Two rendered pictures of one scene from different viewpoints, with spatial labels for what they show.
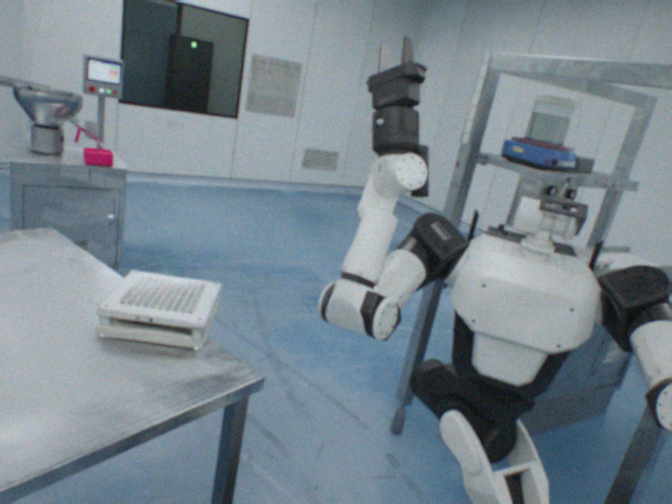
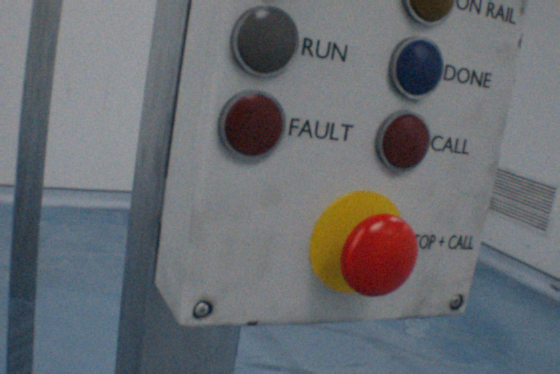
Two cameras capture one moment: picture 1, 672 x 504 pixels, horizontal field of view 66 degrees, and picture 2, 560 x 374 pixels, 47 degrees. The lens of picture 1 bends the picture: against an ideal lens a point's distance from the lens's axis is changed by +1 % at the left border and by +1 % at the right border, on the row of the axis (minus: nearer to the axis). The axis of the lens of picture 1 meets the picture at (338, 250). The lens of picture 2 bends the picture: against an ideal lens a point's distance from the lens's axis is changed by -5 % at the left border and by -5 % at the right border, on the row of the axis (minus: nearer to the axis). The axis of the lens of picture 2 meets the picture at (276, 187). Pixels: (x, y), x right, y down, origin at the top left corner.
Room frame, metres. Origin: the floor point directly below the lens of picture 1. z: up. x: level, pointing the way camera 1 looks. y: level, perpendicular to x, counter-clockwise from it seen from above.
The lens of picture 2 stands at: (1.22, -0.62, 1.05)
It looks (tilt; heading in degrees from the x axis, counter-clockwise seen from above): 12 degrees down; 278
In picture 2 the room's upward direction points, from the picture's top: 9 degrees clockwise
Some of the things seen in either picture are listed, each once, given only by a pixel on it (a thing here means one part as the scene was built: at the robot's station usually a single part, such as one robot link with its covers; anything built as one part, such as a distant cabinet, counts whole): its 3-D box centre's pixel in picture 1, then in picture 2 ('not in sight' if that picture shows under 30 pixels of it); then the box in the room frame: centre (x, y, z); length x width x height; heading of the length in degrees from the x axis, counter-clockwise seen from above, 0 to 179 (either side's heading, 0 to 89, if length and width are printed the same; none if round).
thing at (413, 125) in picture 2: not in sight; (406, 141); (1.20, -0.94, 1.02); 0.03 x 0.01 x 0.03; 34
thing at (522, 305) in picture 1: (514, 305); not in sight; (1.08, -0.41, 1.13); 0.34 x 0.30 x 0.36; 76
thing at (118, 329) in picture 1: (163, 314); not in sight; (1.18, 0.41, 0.88); 0.24 x 0.24 x 0.02; 6
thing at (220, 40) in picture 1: (185, 59); not in sight; (6.13, 2.11, 1.43); 1.38 x 0.01 x 1.16; 125
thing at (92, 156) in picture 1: (98, 157); not in sight; (3.15, 1.58, 0.80); 0.16 x 0.12 x 0.09; 125
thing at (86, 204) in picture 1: (66, 212); not in sight; (3.23, 1.82, 0.38); 0.63 x 0.57 x 0.76; 125
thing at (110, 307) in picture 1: (165, 297); not in sight; (1.18, 0.41, 0.93); 0.25 x 0.24 x 0.02; 6
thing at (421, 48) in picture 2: not in sight; (419, 67); (1.20, -0.94, 1.06); 0.03 x 0.01 x 0.03; 34
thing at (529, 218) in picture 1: (541, 223); not in sight; (1.02, -0.39, 1.33); 0.10 x 0.07 x 0.09; 76
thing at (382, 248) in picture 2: not in sight; (364, 246); (1.21, -0.93, 0.97); 0.04 x 0.04 x 0.04; 34
